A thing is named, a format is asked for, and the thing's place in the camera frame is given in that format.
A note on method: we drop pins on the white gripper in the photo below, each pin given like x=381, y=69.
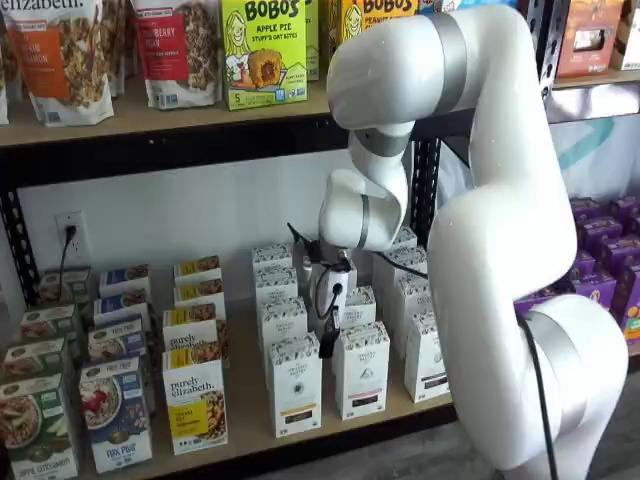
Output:
x=327, y=280

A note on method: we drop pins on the white box yellow strip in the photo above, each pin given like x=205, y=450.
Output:
x=270, y=256
x=292, y=395
x=282, y=320
x=275, y=285

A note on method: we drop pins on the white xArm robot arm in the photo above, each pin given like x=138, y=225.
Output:
x=500, y=225

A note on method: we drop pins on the white box pink strip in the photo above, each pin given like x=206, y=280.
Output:
x=360, y=380
x=361, y=307

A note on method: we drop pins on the white box teal strip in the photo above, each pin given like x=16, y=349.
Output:
x=390, y=287
x=412, y=300
x=422, y=360
x=408, y=240

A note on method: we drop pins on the wooden shelf board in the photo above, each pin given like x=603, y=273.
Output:
x=590, y=80
x=150, y=120
x=250, y=410

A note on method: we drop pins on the purely elizabeth yellow box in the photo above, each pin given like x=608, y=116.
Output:
x=195, y=400
x=197, y=295
x=197, y=267
x=187, y=330

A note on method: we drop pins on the blue flax plus box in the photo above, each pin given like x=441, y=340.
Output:
x=115, y=415
x=115, y=340
x=120, y=305
x=122, y=280

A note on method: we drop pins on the black metal shelf rack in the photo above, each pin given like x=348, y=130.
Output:
x=150, y=160
x=547, y=50

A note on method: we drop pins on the purple Annie's box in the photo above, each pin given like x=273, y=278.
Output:
x=625, y=207
x=600, y=232
x=597, y=285
x=582, y=265
x=627, y=290
x=585, y=207
x=617, y=252

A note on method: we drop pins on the green apple oatmeal box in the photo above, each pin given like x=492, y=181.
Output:
x=30, y=357
x=47, y=322
x=65, y=287
x=35, y=430

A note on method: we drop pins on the green Bobo's apple pie box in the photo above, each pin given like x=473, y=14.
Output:
x=265, y=60
x=312, y=40

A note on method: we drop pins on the yellow Bobo's peanut butter box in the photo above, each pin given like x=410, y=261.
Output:
x=334, y=25
x=370, y=15

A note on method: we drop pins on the orange snack box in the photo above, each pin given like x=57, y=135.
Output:
x=567, y=60

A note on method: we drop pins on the white snack box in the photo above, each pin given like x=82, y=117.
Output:
x=630, y=40

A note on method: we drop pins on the red label granola bag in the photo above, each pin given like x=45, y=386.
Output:
x=175, y=55

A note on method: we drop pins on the white sheet teal stripe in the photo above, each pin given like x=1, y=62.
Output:
x=600, y=150

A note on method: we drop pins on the orange label granola bag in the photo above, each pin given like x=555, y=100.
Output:
x=120, y=45
x=60, y=65

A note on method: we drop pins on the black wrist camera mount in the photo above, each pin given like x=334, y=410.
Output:
x=310, y=250

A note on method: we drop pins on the white wall outlet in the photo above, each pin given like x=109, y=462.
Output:
x=60, y=225

